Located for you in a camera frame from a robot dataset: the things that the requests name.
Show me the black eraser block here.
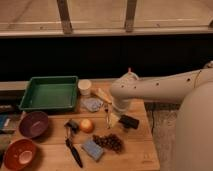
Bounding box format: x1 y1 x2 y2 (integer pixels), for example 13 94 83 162
119 115 139 129

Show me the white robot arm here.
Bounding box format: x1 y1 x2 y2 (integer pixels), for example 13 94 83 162
110 61 213 171

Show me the dark grape bunch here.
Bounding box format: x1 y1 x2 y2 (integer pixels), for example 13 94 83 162
93 134 123 153

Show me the crumpled grey cloth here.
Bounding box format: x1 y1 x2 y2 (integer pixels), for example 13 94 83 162
82 98 103 112

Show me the orange fruit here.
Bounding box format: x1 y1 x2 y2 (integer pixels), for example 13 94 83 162
80 119 94 133

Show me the yellow banana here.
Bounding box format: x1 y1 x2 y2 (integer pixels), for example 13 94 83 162
95 88 112 104

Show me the blue sponge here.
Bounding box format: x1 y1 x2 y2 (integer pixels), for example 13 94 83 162
82 139 104 162

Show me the small dark toy object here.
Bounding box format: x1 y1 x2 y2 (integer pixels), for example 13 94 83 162
65 119 79 133

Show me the white cup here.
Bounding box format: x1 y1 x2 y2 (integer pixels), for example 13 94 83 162
78 79 92 95

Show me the green plastic tray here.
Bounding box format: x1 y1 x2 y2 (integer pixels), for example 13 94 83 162
19 76 78 111

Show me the purple bowl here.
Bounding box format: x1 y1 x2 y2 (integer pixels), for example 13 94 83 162
19 111 49 139

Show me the orange bowl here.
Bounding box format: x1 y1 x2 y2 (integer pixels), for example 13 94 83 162
3 139 37 171

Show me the blue box at left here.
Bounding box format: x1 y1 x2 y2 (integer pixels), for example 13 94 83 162
0 115 18 133

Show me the black handled knife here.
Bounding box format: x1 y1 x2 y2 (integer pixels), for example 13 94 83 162
65 128 83 168

